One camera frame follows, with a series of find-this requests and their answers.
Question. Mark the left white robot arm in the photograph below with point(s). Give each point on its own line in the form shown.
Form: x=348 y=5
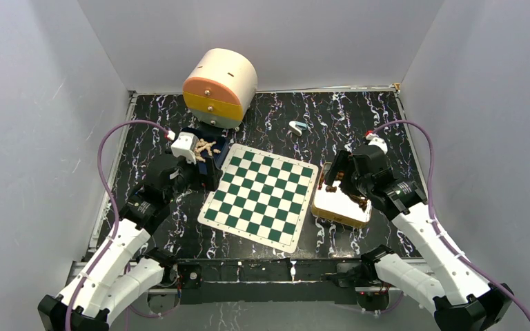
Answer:
x=102 y=289

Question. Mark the small white blue clip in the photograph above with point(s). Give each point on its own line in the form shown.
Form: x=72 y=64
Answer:
x=297 y=128

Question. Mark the round drawer cabinet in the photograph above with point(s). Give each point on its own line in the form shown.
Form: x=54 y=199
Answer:
x=220 y=89

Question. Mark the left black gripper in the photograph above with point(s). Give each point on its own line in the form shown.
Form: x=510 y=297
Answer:
x=208 y=180

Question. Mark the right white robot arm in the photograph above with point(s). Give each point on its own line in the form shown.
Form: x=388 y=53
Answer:
x=457 y=296

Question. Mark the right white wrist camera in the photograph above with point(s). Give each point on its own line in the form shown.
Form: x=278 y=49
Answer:
x=373 y=139

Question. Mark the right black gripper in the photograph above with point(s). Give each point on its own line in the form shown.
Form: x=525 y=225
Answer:
x=342 y=161

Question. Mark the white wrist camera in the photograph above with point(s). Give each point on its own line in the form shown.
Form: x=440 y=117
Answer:
x=373 y=139
x=184 y=146

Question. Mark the black base frame rail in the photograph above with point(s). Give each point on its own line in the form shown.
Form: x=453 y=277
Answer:
x=337 y=281

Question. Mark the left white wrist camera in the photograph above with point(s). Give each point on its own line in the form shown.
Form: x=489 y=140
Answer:
x=184 y=146

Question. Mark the dark blue plastic bin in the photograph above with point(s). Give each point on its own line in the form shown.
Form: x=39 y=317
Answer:
x=210 y=171

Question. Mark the green white chess board mat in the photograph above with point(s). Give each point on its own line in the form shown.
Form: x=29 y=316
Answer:
x=262 y=197

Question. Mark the pile of light chess pieces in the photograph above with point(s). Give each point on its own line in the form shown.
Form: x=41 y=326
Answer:
x=205 y=149

